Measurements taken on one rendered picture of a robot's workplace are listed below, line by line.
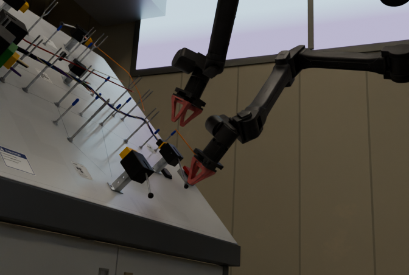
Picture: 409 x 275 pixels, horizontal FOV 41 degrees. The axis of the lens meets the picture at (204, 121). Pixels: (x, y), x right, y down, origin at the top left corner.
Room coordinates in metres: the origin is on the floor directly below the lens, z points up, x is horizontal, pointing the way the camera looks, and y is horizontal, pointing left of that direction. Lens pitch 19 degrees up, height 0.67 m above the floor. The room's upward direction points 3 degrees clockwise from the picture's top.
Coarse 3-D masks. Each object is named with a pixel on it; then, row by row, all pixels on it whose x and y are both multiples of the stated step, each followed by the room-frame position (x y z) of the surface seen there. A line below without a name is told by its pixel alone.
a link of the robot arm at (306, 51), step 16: (304, 48) 1.75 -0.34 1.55; (384, 48) 1.57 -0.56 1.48; (400, 48) 1.54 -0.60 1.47; (304, 64) 1.75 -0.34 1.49; (320, 64) 1.71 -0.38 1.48; (336, 64) 1.68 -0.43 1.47; (352, 64) 1.65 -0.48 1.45; (368, 64) 1.61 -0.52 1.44; (384, 64) 1.59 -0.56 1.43; (400, 80) 1.58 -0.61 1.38
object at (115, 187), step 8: (136, 152) 1.28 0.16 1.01; (128, 160) 1.27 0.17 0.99; (136, 160) 1.26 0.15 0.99; (144, 160) 1.28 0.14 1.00; (128, 168) 1.27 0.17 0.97; (136, 168) 1.26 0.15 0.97; (144, 168) 1.25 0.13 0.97; (120, 176) 1.29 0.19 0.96; (128, 176) 1.28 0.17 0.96; (136, 176) 1.26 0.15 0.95; (144, 176) 1.28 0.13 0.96; (112, 184) 1.30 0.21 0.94; (120, 184) 1.29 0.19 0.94; (120, 192) 1.32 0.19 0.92
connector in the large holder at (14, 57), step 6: (12, 42) 1.01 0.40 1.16; (12, 48) 0.99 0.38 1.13; (6, 54) 0.97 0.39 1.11; (12, 54) 0.97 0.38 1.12; (18, 54) 1.01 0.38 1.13; (0, 60) 0.98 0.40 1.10; (6, 60) 0.98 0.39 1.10; (12, 60) 0.99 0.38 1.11; (0, 66) 0.99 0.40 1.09; (6, 66) 0.99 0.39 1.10
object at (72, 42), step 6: (60, 24) 1.72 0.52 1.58; (66, 24) 1.73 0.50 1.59; (72, 30) 1.76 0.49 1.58; (78, 30) 1.74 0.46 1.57; (84, 30) 1.77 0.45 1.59; (72, 36) 1.75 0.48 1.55; (78, 36) 1.76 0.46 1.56; (72, 42) 1.78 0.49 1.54; (84, 42) 1.78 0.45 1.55; (66, 48) 1.79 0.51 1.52
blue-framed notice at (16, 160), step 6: (0, 150) 1.00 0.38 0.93; (6, 150) 1.02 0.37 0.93; (12, 150) 1.03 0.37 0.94; (6, 156) 1.00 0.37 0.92; (12, 156) 1.02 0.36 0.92; (18, 156) 1.04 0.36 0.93; (24, 156) 1.06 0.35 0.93; (6, 162) 0.99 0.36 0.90; (12, 162) 1.01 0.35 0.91; (18, 162) 1.02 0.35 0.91; (24, 162) 1.04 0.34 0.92; (12, 168) 0.99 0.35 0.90; (18, 168) 1.01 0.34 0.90; (24, 168) 1.03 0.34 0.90; (30, 168) 1.05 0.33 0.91
